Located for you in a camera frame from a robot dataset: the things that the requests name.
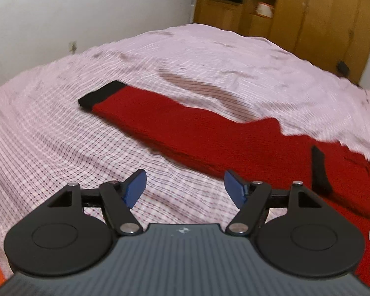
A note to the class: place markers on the white box orange stripe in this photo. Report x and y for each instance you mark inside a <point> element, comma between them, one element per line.
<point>264,10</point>

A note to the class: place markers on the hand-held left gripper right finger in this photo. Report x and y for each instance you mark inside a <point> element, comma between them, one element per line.
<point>236,188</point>

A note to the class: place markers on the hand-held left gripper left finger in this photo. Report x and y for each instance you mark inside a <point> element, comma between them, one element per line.
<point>135,188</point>

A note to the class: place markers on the pink checked bedsheet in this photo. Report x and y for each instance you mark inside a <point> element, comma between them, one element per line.
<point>80,148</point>

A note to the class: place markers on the red fleece garment black trim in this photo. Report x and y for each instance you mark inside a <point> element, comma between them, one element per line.
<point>185,129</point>

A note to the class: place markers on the wooden wardrobe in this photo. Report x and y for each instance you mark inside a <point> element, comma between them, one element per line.
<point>320,21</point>

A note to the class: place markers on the small black device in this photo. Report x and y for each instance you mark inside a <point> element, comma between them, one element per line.
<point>343,68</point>

